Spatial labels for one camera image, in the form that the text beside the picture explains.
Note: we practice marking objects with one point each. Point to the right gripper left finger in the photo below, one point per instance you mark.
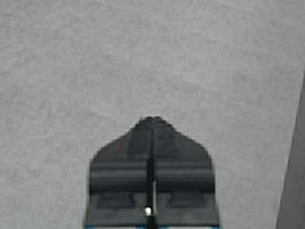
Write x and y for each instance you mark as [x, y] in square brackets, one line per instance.
[117, 179]

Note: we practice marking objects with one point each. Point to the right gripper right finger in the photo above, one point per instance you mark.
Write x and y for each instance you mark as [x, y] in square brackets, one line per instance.
[185, 179]

